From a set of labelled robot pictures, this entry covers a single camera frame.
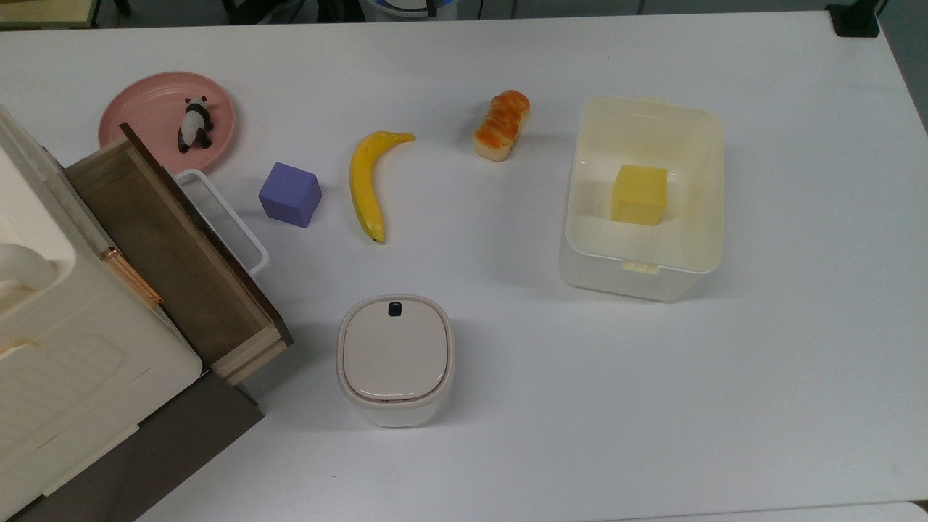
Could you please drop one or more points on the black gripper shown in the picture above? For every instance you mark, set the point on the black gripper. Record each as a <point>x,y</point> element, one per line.
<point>290,10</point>

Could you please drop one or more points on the cream plastic storage box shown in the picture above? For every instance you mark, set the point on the cream plastic storage box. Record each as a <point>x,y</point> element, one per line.
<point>652,119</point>

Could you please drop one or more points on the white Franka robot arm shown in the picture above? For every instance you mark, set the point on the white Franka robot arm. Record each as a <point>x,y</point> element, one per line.
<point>406,7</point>

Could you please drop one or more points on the small panda figurine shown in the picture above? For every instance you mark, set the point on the small panda figurine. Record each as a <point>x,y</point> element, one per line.
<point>194,125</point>

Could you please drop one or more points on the pink round plate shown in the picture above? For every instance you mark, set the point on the pink round plate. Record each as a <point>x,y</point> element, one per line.
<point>145,109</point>

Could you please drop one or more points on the purple foam cube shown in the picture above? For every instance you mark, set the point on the purple foam cube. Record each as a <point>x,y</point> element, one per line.
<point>290,196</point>

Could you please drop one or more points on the yellow toy banana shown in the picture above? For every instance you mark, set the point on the yellow toy banana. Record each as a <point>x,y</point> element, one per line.
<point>362,188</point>

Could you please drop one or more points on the toy bread loaf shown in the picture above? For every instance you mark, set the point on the toy bread loaf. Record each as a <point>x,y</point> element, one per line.
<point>500,127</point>

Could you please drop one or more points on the yellow wooden desk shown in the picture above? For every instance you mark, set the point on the yellow wooden desk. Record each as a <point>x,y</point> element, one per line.
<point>43,11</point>

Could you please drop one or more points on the brown wooden drawer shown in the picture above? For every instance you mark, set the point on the brown wooden drawer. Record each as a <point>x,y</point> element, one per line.
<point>167,246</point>

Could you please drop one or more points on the cream lidded trash bin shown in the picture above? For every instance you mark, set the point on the cream lidded trash bin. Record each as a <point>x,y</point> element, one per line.
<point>395,355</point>

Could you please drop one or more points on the yellow foam cube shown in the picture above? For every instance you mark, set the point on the yellow foam cube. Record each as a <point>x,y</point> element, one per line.
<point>638,194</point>

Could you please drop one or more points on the cream plastic cabinet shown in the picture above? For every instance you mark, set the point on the cream plastic cabinet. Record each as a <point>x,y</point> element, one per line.
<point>72,362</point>

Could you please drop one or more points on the dark brown base board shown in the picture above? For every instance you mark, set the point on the dark brown base board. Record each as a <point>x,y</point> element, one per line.
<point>167,449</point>

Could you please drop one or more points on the black camera stand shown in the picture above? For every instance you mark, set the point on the black camera stand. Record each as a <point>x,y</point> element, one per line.
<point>855,18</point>

